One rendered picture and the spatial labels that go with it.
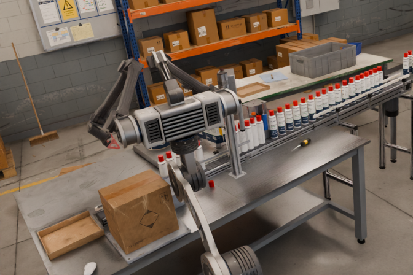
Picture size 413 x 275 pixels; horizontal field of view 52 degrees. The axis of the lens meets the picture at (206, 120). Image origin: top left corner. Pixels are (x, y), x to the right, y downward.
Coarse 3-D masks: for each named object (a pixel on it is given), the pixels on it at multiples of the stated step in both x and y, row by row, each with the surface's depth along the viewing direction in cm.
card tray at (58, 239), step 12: (84, 216) 250; (48, 228) 240; (60, 228) 244; (72, 228) 242; (84, 228) 240; (96, 228) 238; (48, 240) 235; (60, 240) 233; (72, 240) 231; (84, 240) 226; (48, 252) 224; (60, 252) 220
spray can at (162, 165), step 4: (160, 156) 254; (160, 160) 254; (164, 160) 256; (160, 164) 254; (164, 164) 254; (160, 168) 255; (164, 168) 255; (160, 172) 256; (164, 172) 256; (160, 176) 258; (164, 176) 256; (168, 180) 258
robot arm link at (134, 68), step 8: (128, 64) 226; (136, 64) 225; (128, 72) 225; (136, 72) 224; (128, 80) 220; (136, 80) 223; (128, 88) 218; (128, 96) 217; (120, 104) 214; (128, 104) 216; (112, 112) 210; (120, 112) 212; (128, 112) 215; (112, 120) 207
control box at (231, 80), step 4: (232, 68) 263; (228, 72) 255; (232, 72) 253; (228, 76) 248; (232, 76) 248; (228, 80) 249; (232, 80) 249; (232, 84) 250; (232, 88) 251; (236, 88) 260; (236, 92) 251
